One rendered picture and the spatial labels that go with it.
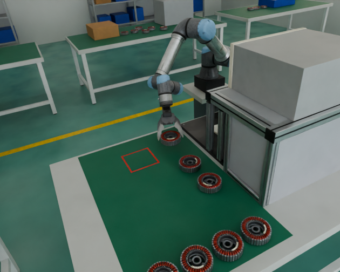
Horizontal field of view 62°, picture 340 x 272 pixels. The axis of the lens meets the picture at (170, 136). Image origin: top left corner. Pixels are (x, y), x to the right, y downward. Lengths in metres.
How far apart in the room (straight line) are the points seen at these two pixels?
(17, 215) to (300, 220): 2.08
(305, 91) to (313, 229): 0.52
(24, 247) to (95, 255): 1.25
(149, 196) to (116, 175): 0.23
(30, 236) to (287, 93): 1.98
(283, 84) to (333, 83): 0.19
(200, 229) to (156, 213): 0.20
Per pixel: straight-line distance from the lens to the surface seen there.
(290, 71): 1.09
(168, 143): 1.49
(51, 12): 7.82
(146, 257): 1.11
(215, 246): 1.08
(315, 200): 1.37
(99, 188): 1.40
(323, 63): 1.12
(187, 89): 2.29
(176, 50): 1.79
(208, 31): 1.76
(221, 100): 1.25
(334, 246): 2.24
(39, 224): 2.45
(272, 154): 1.10
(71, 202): 1.38
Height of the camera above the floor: 1.66
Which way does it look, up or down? 33 degrees down
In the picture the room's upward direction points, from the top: 4 degrees counter-clockwise
